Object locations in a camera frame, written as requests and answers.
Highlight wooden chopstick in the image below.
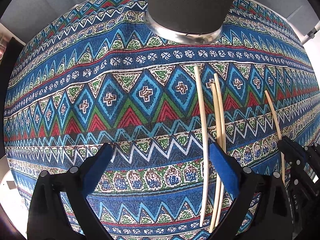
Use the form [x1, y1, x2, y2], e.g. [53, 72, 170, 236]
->
[214, 73, 226, 227]
[194, 66, 209, 227]
[209, 83, 223, 233]
[264, 90, 285, 184]

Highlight blue patterned tablecloth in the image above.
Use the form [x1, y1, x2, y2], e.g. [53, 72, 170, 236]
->
[4, 0, 319, 239]

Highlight black cylindrical utensil holder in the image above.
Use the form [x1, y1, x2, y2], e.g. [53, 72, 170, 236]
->
[144, 0, 234, 46]

